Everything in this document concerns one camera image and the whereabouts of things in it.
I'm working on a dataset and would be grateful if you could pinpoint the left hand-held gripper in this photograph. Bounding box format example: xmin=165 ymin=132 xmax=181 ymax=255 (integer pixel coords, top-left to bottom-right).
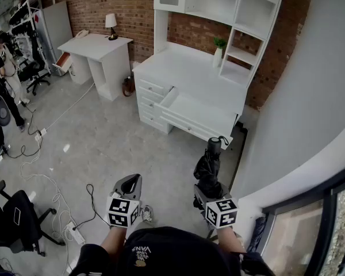
xmin=106 ymin=173 xmax=144 ymax=229

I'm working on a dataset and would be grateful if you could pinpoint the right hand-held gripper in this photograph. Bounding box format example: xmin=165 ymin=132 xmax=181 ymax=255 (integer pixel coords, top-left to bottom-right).
xmin=193 ymin=182 xmax=239 ymax=230

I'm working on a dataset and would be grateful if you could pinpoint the black umbrella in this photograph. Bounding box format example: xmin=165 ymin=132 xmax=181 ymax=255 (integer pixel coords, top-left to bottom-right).
xmin=193 ymin=136 xmax=230 ymax=200

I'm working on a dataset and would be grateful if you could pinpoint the white drawer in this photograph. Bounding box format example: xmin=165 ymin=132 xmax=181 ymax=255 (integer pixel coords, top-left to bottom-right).
xmin=154 ymin=86 xmax=238 ymax=151

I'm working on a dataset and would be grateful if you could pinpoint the person's left forearm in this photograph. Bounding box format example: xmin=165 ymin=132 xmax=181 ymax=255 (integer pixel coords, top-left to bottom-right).
xmin=99 ymin=225 xmax=127 ymax=258

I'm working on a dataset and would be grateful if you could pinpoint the person's right forearm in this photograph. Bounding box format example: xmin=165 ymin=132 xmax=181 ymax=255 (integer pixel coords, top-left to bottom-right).
xmin=215 ymin=225 xmax=247 ymax=254

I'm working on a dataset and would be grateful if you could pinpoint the white box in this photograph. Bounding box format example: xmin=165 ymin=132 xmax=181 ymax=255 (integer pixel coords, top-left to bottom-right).
xmin=52 ymin=52 xmax=73 ymax=76

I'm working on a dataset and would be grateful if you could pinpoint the small white side desk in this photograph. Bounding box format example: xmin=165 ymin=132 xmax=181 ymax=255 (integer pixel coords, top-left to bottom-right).
xmin=57 ymin=33 xmax=134 ymax=102

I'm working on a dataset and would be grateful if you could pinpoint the person's grey shoe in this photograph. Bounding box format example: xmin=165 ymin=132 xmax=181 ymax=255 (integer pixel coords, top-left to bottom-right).
xmin=140 ymin=205 xmax=155 ymax=224

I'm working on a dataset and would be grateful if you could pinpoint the dark blue fabric bundle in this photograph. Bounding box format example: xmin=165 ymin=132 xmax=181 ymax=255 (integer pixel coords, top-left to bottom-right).
xmin=246 ymin=216 xmax=267 ymax=253

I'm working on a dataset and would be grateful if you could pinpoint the person's black shirt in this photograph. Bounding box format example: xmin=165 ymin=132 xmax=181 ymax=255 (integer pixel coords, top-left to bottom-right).
xmin=68 ymin=225 xmax=277 ymax=276

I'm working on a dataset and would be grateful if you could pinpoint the white power strip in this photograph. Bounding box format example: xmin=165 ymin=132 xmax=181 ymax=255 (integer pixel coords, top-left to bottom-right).
xmin=34 ymin=127 xmax=48 ymax=142
xmin=65 ymin=221 xmax=86 ymax=246

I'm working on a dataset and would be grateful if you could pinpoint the black framed window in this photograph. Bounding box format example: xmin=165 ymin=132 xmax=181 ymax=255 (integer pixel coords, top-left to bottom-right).
xmin=261 ymin=168 xmax=345 ymax=276

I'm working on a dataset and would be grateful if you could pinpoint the brown bag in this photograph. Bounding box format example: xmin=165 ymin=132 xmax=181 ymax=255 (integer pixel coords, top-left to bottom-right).
xmin=121 ymin=75 xmax=136 ymax=97

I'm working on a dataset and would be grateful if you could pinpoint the black office chair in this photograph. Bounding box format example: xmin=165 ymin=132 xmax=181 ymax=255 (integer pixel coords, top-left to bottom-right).
xmin=18 ymin=30 xmax=51 ymax=96
xmin=0 ymin=179 xmax=66 ymax=258

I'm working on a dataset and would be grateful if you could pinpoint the white vase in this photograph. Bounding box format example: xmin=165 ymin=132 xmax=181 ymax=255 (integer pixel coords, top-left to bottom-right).
xmin=212 ymin=47 xmax=224 ymax=68

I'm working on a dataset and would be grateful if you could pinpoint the green plant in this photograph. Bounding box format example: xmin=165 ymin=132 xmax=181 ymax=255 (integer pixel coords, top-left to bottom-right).
xmin=213 ymin=36 xmax=228 ymax=50

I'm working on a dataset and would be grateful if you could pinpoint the white shade table lamp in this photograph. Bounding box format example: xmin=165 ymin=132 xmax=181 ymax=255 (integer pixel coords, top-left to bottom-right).
xmin=105 ymin=13 xmax=118 ymax=41

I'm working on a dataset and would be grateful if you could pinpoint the grey panel board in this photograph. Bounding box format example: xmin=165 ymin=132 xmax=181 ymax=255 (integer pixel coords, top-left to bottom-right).
xmin=42 ymin=1 xmax=74 ymax=76

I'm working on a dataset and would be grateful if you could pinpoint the white metal rack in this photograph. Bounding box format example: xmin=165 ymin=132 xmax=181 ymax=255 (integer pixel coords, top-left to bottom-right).
xmin=8 ymin=0 xmax=57 ymax=74

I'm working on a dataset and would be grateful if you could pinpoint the black cable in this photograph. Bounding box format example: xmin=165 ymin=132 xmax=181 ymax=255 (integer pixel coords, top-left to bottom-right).
xmin=0 ymin=105 xmax=44 ymax=159
xmin=73 ymin=183 xmax=112 ymax=231

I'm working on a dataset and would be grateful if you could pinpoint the white cable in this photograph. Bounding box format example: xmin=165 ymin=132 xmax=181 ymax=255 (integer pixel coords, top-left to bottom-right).
xmin=44 ymin=82 xmax=95 ymax=132
xmin=19 ymin=142 xmax=75 ymax=273

